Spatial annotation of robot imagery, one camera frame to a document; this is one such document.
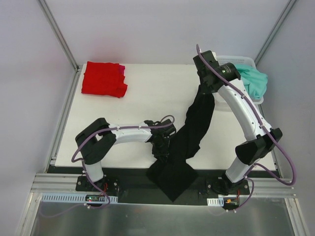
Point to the teal t-shirt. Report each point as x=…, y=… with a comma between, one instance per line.
x=254, y=81

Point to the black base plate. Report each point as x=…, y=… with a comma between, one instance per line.
x=209, y=184

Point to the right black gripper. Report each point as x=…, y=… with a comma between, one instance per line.
x=206, y=80

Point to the folded red t-shirt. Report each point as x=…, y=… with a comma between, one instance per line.
x=103, y=79

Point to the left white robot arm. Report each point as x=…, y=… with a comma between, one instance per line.
x=95, y=141

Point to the right aluminium frame post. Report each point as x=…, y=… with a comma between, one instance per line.
x=289, y=6

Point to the white plastic basket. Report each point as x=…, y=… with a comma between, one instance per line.
x=235, y=60

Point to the aluminium frame post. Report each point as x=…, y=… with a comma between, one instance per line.
x=289, y=6
x=58, y=33

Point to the black daisy t-shirt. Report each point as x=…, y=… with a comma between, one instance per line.
x=187, y=142

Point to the folded pink t-shirt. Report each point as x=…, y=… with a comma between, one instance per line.
x=122, y=69

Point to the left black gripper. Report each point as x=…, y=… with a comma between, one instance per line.
x=159, y=144

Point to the right white cable duct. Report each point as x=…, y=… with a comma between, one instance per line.
x=215, y=202

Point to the left white cable duct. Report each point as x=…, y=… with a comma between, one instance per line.
x=78, y=198

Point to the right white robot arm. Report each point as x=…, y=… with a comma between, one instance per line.
x=260, y=136

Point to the left aluminium frame post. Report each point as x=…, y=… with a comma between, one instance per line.
x=58, y=33

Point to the white cable duct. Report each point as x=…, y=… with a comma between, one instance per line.
x=78, y=198
x=215, y=202

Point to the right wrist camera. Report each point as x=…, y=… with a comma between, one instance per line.
x=214, y=55

